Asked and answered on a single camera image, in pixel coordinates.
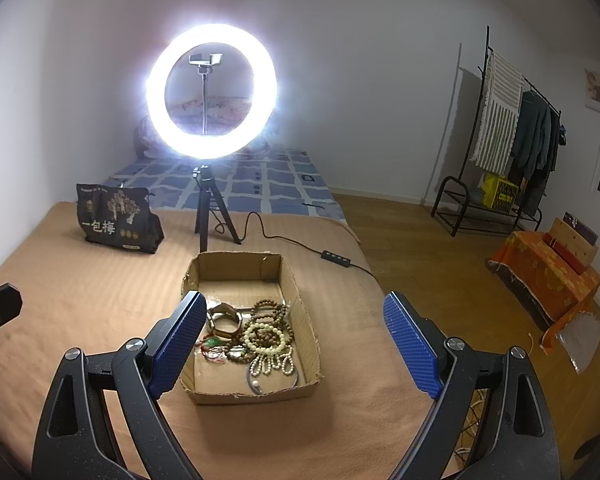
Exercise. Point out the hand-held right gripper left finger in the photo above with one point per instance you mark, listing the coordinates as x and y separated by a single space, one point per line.
177 345

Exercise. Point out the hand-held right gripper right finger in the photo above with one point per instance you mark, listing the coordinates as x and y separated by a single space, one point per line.
410 345

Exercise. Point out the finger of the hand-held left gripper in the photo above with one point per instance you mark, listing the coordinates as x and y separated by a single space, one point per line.
0 307

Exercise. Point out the cardboard box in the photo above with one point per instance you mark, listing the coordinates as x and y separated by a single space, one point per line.
240 270

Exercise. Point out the brown bangle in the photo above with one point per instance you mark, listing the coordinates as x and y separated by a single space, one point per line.
223 331

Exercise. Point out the thin metal bangle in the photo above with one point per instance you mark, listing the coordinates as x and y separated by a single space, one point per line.
254 385

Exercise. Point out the black snack bag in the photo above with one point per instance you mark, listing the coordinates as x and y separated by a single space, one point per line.
115 220

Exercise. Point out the orange covered low table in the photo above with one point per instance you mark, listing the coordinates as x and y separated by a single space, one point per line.
545 270

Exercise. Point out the clear plastic bag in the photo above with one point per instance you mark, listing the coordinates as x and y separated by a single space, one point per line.
580 340

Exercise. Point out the black clothes rack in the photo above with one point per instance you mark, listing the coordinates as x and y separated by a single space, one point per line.
455 178

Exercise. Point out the red flat box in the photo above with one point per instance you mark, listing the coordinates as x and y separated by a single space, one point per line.
565 257

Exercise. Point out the yellow crate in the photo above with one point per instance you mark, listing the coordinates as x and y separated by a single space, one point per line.
505 192

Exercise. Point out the tan gift box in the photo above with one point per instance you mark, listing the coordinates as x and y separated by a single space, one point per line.
575 245

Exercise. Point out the blue patterned bedsheet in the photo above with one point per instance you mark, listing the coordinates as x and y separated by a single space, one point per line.
280 180

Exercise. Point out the dark hanging clothes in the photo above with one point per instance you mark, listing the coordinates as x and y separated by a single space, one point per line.
535 135

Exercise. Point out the striped towel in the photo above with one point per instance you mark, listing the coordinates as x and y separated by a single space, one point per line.
495 110

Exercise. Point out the phone holder on pole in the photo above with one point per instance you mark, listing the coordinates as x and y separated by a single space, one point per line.
206 60

